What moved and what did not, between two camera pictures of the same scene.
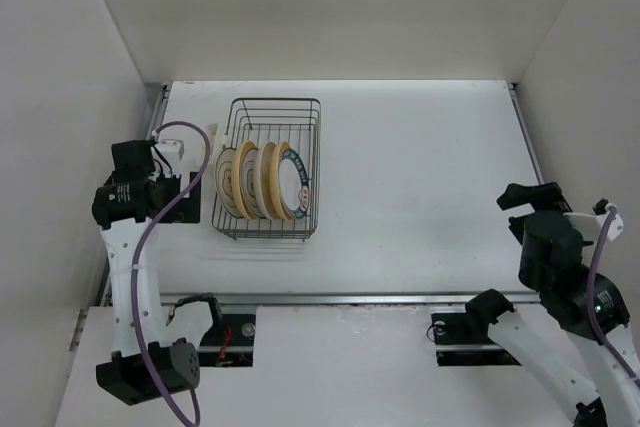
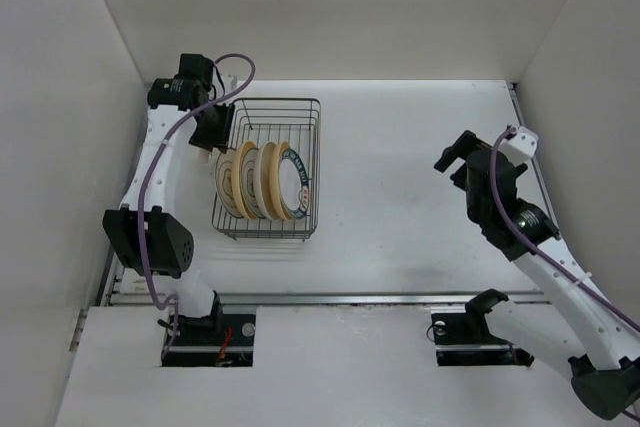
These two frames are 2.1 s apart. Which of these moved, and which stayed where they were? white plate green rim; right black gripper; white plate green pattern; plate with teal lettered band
Moved: right black gripper
Stayed: plate with teal lettered band; white plate green rim; white plate green pattern
